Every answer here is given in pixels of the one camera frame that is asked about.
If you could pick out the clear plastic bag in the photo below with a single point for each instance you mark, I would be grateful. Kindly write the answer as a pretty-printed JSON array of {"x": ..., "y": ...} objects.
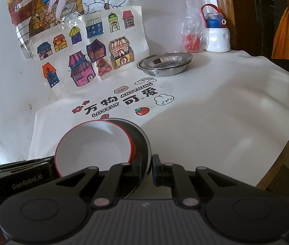
[{"x": 191, "y": 17}]

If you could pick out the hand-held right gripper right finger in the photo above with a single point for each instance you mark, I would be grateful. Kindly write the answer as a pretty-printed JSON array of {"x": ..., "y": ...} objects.
[{"x": 157, "y": 173}]

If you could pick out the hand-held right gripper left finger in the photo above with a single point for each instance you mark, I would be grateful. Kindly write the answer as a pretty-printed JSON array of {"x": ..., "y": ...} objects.
[{"x": 131, "y": 173}]

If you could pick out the small steel bowl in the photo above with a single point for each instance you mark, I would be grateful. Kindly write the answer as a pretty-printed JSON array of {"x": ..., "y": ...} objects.
[{"x": 143, "y": 145}]

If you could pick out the steel plate with sticker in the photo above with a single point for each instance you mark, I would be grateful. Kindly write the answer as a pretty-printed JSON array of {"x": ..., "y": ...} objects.
[{"x": 165, "y": 61}]

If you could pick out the red fruit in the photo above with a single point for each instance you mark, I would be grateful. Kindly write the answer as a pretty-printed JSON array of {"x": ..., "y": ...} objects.
[{"x": 191, "y": 42}]

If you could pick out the plain steel plate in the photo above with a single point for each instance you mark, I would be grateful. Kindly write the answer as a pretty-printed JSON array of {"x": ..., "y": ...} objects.
[{"x": 167, "y": 73}]

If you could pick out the wooden door frame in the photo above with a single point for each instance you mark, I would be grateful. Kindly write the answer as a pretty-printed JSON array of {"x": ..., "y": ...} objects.
[{"x": 226, "y": 5}]

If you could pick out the colourful houses drawing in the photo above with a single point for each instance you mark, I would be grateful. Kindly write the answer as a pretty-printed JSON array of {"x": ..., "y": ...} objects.
[{"x": 136, "y": 43}]

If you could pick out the white blue water bottle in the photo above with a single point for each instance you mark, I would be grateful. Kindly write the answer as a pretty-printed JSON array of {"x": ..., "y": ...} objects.
[{"x": 218, "y": 40}]

